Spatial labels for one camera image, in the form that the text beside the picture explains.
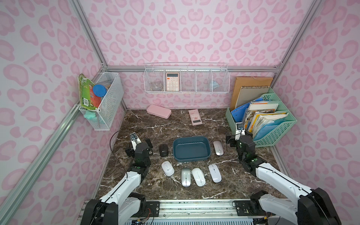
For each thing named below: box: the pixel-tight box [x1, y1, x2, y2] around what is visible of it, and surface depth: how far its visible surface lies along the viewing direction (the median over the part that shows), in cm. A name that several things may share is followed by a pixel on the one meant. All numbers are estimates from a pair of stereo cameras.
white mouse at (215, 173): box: [208, 163, 223, 184], surface depth 86 cm
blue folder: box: [230, 102, 250, 123], surface depth 100 cm
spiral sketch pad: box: [234, 85, 270, 109], surface depth 98 cm
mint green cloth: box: [83, 110, 97, 120], surface depth 65 cm
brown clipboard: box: [230, 76, 274, 111], surface depth 99 cm
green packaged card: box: [78, 73, 102, 110], surface depth 72 cm
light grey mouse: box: [213, 140, 225, 156], surface depth 97 cm
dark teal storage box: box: [172, 136, 212, 163], surface depth 98 cm
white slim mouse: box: [191, 167, 207, 188], surface depth 84 cm
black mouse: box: [159, 143, 169, 158], surface depth 95 cm
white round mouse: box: [161, 160, 175, 177], surface depth 87 cm
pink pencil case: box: [146, 104, 173, 120], surface depth 120 cm
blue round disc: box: [92, 84, 108, 98], surface depth 76 cm
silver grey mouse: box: [180, 167, 192, 188], surface depth 84 cm
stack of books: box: [243, 100, 290, 141], surface depth 86 cm
